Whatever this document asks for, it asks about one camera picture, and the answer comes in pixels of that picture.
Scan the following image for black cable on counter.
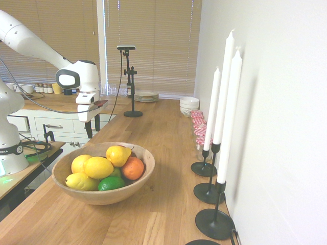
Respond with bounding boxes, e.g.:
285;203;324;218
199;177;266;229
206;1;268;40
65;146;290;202
19;92;45;101

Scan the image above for yellow lemon with pointed tip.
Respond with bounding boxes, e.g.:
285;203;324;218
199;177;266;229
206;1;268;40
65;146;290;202
65;173;100;191

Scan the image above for wooden fruit bowl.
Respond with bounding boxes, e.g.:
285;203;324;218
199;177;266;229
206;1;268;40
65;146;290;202
51;142;156;206

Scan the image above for medium black candle holder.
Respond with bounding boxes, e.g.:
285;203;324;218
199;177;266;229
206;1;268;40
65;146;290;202
193;142;226;205

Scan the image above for tallest white candle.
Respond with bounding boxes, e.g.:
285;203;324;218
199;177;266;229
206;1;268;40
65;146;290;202
213;29;235;145

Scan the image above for yellow pear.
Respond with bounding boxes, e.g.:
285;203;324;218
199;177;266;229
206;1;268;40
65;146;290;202
106;145;132;168

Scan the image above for wide beige window blind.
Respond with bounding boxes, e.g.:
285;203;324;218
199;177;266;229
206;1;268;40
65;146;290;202
105;0;202;99

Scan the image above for stack of white plates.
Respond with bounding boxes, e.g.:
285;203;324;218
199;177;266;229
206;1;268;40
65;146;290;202
133;91;159;103

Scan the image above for wooden robot table black frame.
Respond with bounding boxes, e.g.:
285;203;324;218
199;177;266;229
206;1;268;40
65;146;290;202
0;141;66;222

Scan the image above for thick long white candle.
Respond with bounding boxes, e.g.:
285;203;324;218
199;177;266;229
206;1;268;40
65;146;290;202
216;48;243;184

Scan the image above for black camera stand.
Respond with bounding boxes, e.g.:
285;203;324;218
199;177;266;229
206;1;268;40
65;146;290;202
120;50;144;118

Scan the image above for yellow-orange round citrus fruit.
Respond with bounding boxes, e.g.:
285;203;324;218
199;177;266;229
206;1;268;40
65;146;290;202
71;154;92;174

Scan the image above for narrow beige window blind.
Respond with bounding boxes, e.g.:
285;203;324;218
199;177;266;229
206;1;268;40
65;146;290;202
0;0;100;85

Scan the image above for black round holder base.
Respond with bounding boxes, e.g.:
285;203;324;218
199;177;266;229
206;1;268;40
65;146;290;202
185;239;222;245

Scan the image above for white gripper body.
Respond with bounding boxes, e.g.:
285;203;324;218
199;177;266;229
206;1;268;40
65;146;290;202
76;92;102;123

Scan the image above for light green apple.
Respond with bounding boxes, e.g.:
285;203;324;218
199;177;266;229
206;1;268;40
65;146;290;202
109;167;123;179

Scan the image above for orange fruit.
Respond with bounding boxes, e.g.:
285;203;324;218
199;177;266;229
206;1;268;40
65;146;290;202
121;156;145;181

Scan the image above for coiled black cables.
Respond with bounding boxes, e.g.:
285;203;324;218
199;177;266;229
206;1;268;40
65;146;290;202
19;139;53;161

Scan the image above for tall black candle holder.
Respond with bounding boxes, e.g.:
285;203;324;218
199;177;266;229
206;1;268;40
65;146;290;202
195;178;236;240

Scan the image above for green lime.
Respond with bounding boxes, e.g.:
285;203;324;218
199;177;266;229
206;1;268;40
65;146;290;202
98;176;126;191

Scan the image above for white patterned ceramic bowl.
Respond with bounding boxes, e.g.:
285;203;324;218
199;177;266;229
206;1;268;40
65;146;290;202
180;105;199;117

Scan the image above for short white candle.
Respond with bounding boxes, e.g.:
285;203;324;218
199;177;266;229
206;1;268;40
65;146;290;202
203;66;221;151

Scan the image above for thin black cable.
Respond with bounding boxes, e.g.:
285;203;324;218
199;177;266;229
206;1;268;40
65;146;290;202
229;228;240;245

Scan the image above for black clamp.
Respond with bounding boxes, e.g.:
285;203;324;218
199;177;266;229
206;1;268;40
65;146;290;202
42;124;55;142

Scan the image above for white drawer cabinet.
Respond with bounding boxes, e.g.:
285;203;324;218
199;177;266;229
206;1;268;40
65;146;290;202
7;109;117;154

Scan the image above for low black candle holder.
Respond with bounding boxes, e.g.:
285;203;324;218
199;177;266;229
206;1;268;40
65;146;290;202
191;142;218;177

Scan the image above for gray braided cable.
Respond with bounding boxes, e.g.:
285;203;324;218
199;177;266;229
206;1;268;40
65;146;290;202
0;58;103;114

